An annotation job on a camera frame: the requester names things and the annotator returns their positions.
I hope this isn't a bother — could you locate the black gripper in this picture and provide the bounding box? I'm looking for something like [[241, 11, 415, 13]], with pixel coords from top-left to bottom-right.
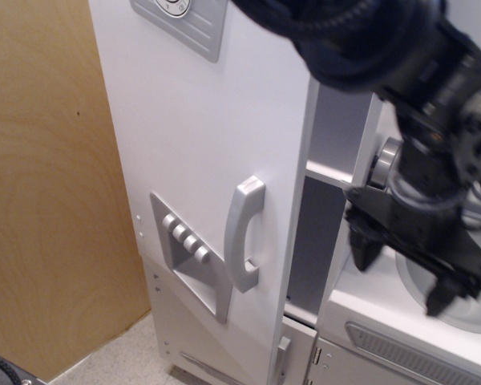
[[345, 178, 481, 317]]

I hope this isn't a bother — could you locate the silver fridge door handle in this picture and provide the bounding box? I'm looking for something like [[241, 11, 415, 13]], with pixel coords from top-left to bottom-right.
[[224, 176, 265, 294]]

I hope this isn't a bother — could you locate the white fridge door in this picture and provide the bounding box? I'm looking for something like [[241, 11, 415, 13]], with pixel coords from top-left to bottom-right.
[[86, 0, 321, 385]]

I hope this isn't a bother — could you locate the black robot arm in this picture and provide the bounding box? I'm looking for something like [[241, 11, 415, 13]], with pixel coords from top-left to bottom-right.
[[237, 1, 481, 317]]

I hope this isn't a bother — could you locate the silver fridge top badge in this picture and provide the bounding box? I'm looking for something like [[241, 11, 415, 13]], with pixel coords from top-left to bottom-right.
[[130, 0, 228, 63]]

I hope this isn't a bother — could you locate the white toy kitchen cabinet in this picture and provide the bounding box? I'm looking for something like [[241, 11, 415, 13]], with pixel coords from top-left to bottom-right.
[[285, 85, 481, 384]]

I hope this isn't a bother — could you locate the silver toy sink bowl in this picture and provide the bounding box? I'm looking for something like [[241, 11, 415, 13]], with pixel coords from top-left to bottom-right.
[[396, 253, 481, 334]]

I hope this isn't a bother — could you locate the grey toy telephone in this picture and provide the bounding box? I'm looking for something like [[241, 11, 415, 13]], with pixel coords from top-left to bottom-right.
[[367, 137, 402, 189]]

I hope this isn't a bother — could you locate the white lower freezer door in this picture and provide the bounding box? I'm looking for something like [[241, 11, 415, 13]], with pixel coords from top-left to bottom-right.
[[142, 256, 320, 385]]

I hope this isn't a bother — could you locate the silver ice dispenser panel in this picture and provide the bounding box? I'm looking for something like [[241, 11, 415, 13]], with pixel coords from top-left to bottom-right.
[[150, 192, 232, 324]]

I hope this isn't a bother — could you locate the wooden plywood board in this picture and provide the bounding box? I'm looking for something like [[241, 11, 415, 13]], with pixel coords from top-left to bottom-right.
[[0, 1, 149, 380]]

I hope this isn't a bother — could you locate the black base equipment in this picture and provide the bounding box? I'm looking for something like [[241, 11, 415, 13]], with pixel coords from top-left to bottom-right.
[[0, 356, 45, 385]]

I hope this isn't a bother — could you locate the silver lower door handle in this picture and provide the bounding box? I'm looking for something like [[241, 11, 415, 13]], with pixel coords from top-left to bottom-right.
[[274, 335, 292, 385]]

